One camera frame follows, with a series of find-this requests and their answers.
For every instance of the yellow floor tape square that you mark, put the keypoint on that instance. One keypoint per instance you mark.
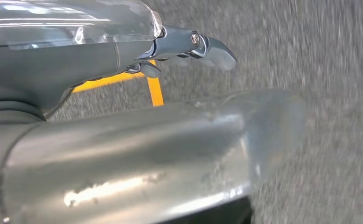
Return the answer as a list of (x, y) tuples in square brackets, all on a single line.
[(155, 89)]

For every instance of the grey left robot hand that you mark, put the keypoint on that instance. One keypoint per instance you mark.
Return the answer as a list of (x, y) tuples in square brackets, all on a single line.
[(61, 58)]

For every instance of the silver robot body shell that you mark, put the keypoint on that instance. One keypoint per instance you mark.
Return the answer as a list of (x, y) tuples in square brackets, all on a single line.
[(138, 160)]

